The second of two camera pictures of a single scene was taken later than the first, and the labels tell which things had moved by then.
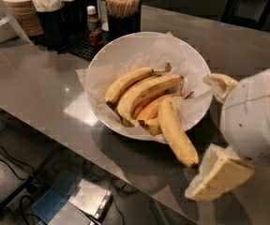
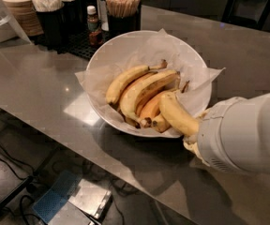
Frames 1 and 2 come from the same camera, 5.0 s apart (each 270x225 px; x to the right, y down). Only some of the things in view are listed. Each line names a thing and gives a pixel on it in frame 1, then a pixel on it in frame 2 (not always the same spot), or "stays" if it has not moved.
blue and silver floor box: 73,201 stays
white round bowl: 148,86 stays
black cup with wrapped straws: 49,7 stays
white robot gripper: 248,116 to 216,134
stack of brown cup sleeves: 25,14 stays
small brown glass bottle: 95,35 stays
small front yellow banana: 153,126 to 160,124
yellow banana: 174,132 to 178,114
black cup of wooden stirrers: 124,12 stays
